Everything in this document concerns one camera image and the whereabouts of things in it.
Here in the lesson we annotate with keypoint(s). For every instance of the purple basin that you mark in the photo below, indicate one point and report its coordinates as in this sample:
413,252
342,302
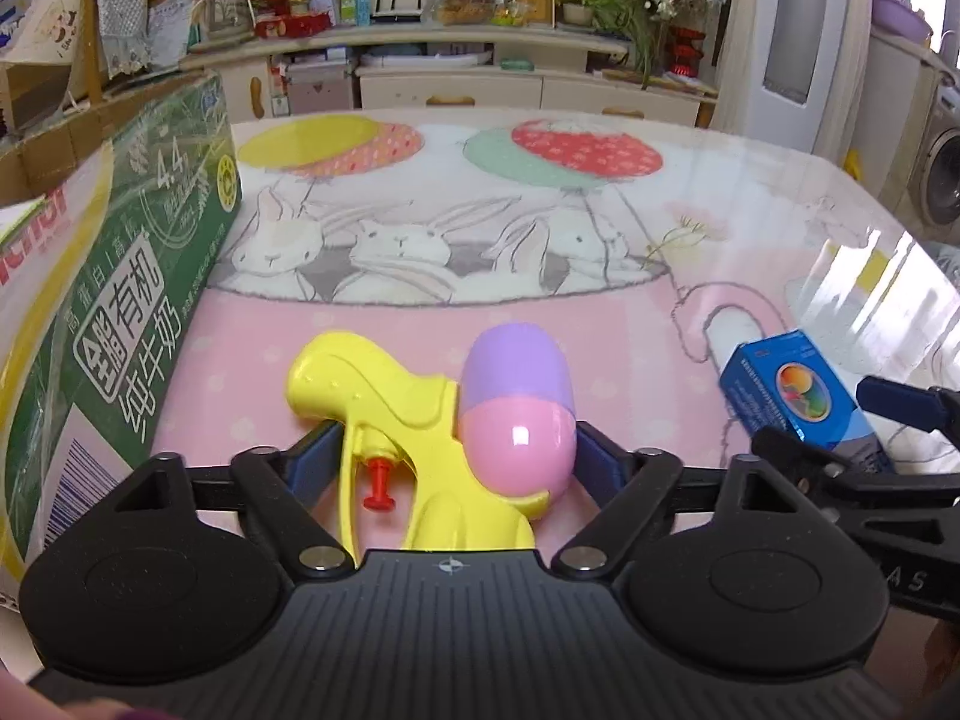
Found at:
900,19

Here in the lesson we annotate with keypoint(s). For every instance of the white paper sheet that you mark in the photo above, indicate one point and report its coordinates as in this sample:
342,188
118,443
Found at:
174,22

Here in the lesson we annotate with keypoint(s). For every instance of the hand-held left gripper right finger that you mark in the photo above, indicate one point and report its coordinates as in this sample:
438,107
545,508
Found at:
600,461

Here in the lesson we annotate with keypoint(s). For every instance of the beige cartoon printed cloth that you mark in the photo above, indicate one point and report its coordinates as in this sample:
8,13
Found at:
52,22

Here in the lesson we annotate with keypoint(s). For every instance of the green printed cardboard box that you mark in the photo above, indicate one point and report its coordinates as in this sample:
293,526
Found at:
150,277

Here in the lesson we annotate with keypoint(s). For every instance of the glass kettle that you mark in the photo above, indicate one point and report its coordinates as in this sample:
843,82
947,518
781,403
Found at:
223,15

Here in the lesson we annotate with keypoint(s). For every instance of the lace covered wooden chair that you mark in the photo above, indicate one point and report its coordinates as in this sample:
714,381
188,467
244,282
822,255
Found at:
120,15

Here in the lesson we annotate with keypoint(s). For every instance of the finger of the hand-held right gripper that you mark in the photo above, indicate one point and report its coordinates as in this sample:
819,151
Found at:
825,465
892,397

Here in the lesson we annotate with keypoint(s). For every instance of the small flat green box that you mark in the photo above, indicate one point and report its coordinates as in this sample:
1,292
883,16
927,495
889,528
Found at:
516,64

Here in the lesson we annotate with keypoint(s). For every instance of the yellow snack packet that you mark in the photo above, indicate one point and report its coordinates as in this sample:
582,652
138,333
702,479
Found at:
508,13

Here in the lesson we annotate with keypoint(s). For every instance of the yellow toy water gun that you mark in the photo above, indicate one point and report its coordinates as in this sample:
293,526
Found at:
390,390

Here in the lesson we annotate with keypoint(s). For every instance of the small green carton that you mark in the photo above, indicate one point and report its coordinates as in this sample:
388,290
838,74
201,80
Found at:
352,7

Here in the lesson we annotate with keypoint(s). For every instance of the washing machine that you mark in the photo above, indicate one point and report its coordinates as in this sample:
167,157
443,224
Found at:
937,165

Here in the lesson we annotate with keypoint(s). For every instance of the wooden picture frame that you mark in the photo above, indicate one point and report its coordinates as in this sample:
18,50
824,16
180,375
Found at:
534,1

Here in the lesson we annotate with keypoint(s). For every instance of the blue box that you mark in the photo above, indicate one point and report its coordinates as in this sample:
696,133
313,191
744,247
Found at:
787,382

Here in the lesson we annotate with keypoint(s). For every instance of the white cabinet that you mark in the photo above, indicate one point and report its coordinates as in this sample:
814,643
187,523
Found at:
892,112

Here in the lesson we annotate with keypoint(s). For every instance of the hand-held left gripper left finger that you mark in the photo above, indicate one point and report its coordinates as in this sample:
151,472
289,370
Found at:
315,457

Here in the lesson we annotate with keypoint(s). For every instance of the green potted plant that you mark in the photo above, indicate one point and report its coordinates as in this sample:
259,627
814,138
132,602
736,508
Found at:
615,15

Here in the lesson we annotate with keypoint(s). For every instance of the white oval tray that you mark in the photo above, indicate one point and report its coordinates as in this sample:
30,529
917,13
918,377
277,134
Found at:
427,56

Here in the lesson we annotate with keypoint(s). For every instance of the pink metal case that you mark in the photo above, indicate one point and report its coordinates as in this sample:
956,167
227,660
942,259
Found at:
320,90

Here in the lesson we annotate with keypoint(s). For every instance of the cream television cabinet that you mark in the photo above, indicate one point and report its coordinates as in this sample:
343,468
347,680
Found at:
585,94

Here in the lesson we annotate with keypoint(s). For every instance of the red flat box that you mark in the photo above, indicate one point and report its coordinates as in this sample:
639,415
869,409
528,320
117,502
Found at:
292,25

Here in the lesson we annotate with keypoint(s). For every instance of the small white box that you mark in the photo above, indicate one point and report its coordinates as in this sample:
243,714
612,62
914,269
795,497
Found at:
322,2

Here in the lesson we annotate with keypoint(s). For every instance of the stack of books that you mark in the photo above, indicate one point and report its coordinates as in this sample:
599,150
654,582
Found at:
660,82

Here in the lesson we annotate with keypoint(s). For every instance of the red vase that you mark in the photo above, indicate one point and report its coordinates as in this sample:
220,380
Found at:
688,51

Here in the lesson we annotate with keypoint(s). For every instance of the white tower air conditioner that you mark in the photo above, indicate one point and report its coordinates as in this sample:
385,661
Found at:
787,30

